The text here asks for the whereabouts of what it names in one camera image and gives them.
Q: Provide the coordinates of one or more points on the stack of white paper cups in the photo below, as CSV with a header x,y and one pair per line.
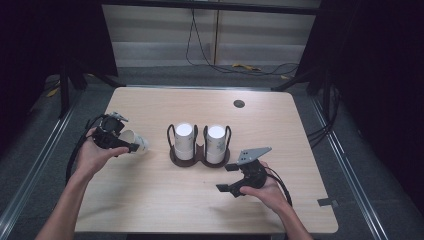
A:
x,y
184,141
216,143

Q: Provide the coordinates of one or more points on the dark round table grommet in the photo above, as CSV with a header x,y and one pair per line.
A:
x,y
239,103

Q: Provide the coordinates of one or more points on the small yellow floor scrap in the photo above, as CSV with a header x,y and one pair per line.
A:
x,y
52,92
284,77

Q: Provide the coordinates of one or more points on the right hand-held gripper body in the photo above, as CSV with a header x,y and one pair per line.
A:
x,y
253,175

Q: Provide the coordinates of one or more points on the dark brown double cup holder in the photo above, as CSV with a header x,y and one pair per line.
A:
x,y
200,156

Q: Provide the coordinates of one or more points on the single white paper cup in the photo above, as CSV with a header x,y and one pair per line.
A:
x,y
136,138

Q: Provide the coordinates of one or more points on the grey tape piece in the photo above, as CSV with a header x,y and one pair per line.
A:
x,y
327,202

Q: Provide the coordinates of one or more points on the metal floor rail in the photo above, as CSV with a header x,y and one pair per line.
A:
x,y
346,166
36,160

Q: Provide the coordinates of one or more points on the person's right hand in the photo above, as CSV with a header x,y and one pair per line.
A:
x,y
271,193

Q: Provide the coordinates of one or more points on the black horizontal frame bar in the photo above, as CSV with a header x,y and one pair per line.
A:
x,y
213,6

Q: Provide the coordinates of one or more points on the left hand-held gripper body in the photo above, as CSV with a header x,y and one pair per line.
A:
x,y
108,133

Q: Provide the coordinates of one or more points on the dark curtain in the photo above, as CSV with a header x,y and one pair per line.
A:
x,y
40,50
376,83

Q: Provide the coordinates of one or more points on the person's left hand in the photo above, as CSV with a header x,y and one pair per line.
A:
x,y
91,158

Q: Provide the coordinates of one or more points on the yellow strip on floor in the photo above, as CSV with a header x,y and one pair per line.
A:
x,y
245,66

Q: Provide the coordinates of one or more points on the black metal stand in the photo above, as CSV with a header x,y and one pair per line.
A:
x,y
293,81
64,93

